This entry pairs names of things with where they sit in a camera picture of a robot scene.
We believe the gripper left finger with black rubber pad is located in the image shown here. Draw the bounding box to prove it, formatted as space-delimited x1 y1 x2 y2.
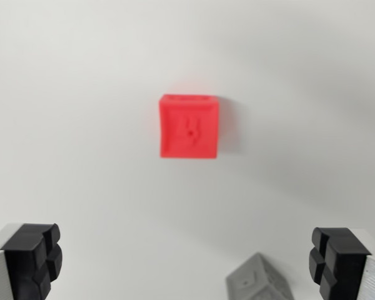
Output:
0 222 64 300

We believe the red studded cube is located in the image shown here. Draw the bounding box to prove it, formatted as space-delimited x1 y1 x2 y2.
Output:
158 93 221 161

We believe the grey studded cube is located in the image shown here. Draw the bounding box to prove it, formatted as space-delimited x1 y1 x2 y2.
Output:
226 252 296 300

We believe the gripper right finger with black rubber pad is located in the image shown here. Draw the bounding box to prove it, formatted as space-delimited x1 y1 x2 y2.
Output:
308 227 375 300

